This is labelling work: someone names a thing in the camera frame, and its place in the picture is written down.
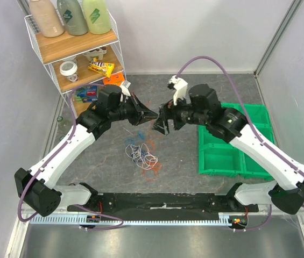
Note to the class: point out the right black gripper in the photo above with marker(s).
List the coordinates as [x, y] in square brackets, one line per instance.
[171, 117]

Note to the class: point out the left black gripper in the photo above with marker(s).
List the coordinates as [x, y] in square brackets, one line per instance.
[139, 108]

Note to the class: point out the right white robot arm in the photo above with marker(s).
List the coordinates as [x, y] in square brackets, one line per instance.
[199, 105]

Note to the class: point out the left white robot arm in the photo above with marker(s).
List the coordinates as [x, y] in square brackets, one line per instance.
[37, 186]

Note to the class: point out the top orange snack box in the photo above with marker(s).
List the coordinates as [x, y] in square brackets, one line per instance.
[115, 79]

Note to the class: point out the yellow candy bag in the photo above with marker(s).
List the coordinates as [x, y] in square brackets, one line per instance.
[102, 68]

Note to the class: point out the blue snack package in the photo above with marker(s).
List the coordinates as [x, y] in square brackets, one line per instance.
[87, 94]

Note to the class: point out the green compartment bin tray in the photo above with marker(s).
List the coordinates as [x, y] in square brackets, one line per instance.
[217, 158]

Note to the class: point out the chobani yogurt pack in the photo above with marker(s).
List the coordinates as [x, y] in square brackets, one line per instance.
[95, 53]

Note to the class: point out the white lidded paper cup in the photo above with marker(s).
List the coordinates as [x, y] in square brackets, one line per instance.
[68, 69]

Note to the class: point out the light green bottle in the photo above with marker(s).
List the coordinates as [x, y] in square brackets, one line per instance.
[97, 16]

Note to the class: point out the grey green bottle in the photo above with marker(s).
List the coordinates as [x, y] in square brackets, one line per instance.
[72, 17]

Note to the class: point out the beige bottle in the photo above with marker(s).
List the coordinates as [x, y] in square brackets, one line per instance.
[46, 17]

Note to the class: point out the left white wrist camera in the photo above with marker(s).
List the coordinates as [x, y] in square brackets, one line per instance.
[125, 88]

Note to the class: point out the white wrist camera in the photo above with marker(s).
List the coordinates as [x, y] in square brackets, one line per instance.
[179, 86]
[125, 88]

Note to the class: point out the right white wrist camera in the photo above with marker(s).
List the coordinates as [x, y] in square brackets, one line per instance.
[179, 86]

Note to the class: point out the white wire wooden shelf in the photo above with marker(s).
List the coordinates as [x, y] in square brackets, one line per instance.
[52, 51]

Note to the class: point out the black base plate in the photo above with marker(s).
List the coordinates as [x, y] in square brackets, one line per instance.
[114, 202]

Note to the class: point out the grey slotted cable duct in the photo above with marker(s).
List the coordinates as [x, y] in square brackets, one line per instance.
[89, 219]

